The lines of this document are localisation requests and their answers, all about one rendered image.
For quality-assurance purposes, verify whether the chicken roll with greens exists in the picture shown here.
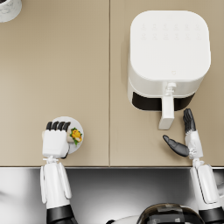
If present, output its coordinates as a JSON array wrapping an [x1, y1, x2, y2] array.
[[66, 127, 83, 146]]

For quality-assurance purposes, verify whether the white air fryer drawer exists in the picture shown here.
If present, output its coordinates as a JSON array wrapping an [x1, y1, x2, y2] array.
[[131, 81, 196, 131]]

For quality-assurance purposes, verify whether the white air fryer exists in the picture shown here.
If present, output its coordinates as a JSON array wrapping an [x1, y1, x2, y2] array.
[[127, 10, 212, 112]]

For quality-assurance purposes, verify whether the white round plate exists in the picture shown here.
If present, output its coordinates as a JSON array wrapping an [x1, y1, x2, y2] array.
[[51, 115, 85, 155]]

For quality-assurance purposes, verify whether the dark round robot body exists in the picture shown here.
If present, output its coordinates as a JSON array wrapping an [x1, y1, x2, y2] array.
[[106, 203, 207, 224]]

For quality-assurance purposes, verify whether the white marbled round pot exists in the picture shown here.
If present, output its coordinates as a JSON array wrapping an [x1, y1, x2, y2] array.
[[0, 0, 23, 24]]

